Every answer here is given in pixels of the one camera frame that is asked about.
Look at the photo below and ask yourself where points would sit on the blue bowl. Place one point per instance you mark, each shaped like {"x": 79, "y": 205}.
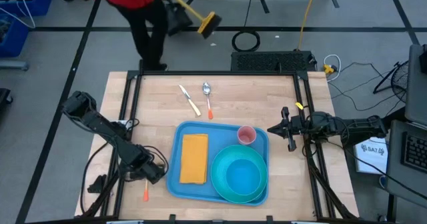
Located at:
{"x": 243, "y": 177}

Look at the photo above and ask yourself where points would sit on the white printed box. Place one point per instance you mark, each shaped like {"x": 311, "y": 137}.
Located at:
{"x": 372, "y": 155}

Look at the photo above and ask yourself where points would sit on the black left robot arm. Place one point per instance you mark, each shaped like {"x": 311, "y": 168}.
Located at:
{"x": 106, "y": 129}

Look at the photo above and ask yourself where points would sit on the black perforated box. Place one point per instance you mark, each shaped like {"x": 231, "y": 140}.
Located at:
{"x": 267, "y": 61}

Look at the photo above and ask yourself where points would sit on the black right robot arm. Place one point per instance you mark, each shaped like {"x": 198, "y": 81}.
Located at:
{"x": 353, "y": 127}

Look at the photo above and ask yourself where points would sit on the yellow sponge cloth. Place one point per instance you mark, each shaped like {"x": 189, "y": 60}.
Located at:
{"x": 194, "y": 159}

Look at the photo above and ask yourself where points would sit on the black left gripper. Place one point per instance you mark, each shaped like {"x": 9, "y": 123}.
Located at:
{"x": 151, "y": 173}

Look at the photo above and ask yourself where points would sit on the teal plate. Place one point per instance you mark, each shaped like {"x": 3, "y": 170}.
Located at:
{"x": 218, "y": 174}

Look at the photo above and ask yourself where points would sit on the black keyboard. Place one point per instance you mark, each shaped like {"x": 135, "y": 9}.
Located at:
{"x": 417, "y": 152}

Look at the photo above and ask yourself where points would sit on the grey keyboard shelf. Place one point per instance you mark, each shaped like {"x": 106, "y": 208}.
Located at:
{"x": 395, "y": 170}

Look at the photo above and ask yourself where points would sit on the yellow tag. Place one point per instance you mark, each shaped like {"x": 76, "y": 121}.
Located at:
{"x": 299, "y": 105}

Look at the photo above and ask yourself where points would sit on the blue storage bin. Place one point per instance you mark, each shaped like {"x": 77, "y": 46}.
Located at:
{"x": 15, "y": 39}
{"x": 40, "y": 2}

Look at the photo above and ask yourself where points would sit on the black dustpan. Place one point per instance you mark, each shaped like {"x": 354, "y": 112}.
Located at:
{"x": 178, "y": 19}

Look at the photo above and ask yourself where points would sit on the yellow broom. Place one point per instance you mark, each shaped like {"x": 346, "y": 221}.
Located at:
{"x": 210, "y": 24}

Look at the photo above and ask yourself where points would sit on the blue plastic tray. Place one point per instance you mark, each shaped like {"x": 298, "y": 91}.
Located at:
{"x": 220, "y": 134}

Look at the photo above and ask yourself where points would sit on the black aluminium frame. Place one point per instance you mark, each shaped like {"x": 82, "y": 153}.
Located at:
{"x": 217, "y": 73}

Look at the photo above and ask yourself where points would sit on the grey desk top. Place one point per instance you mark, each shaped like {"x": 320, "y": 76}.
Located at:
{"x": 417, "y": 90}

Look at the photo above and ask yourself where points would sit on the yellow plug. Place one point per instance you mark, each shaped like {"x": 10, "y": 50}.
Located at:
{"x": 328, "y": 69}

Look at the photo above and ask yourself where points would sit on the pink cup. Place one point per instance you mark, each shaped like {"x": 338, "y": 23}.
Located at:
{"x": 247, "y": 135}

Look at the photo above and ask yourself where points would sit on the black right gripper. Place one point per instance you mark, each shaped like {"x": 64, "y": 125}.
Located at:
{"x": 300, "y": 125}

